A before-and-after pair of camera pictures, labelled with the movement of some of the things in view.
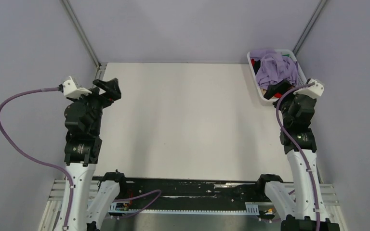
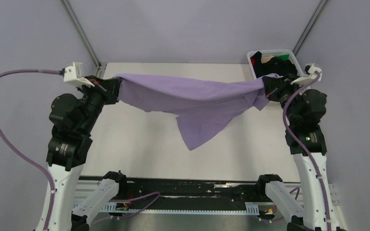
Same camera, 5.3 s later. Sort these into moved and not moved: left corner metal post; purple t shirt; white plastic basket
Moved: purple t shirt
Not moved: left corner metal post; white plastic basket
